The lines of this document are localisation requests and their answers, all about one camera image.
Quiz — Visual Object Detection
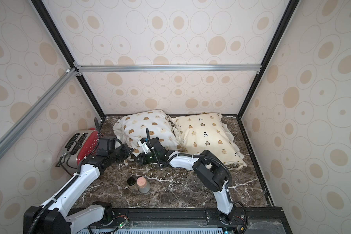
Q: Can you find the white bear print pillow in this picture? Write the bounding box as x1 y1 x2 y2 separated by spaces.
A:
113 110 182 157

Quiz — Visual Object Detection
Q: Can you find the cream animal print pillow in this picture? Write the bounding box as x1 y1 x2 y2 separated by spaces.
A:
171 113 247 169

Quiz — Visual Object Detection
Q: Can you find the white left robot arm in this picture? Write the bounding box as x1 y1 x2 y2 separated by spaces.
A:
23 137 134 234

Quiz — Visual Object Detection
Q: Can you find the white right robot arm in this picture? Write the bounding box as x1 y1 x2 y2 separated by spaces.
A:
136 137 234 215

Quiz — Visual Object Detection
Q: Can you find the red and silver toaster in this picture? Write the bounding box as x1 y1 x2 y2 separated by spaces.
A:
56 128 99 174

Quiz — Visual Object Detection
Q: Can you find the pink lid spice jar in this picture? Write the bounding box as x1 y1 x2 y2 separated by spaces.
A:
136 177 151 194

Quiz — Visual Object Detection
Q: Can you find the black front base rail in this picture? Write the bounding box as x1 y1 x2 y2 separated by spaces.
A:
39 207 293 234

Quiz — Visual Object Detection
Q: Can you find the silver horizontal back rail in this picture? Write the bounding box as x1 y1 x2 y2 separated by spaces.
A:
76 64 262 72

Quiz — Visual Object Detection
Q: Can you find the silver diagonal left rail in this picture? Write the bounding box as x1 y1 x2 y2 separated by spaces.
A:
0 68 77 160

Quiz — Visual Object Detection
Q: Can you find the black vertical frame post right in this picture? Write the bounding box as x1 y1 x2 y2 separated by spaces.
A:
237 0 300 120

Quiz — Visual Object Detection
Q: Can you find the black vertical frame post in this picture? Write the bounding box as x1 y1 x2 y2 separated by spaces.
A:
31 0 105 119
237 0 300 120

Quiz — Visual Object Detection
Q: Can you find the black vertical frame post left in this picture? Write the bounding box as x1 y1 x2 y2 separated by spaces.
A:
31 0 105 119

